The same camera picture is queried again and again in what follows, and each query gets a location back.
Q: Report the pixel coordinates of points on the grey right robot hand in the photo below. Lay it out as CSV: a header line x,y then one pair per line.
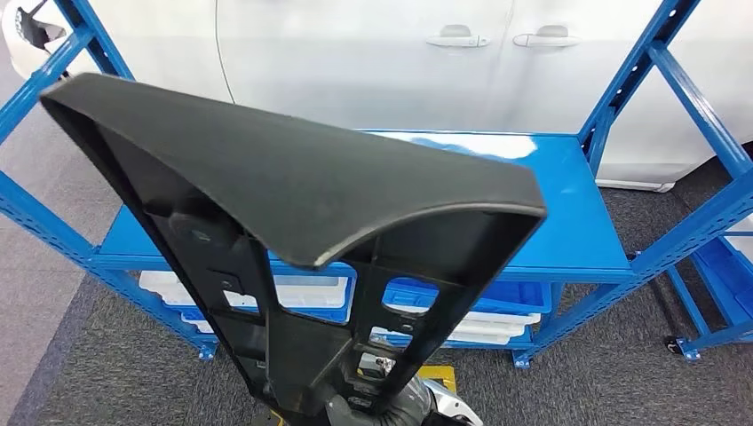
x,y
353,413

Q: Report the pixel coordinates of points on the black plastic panel part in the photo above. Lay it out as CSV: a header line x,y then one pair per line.
x,y
265,176

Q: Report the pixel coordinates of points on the blue steel shelf rack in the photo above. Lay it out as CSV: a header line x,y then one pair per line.
x,y
682,294
576,235

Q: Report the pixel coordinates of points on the white car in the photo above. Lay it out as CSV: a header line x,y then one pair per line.
x,y
353,70

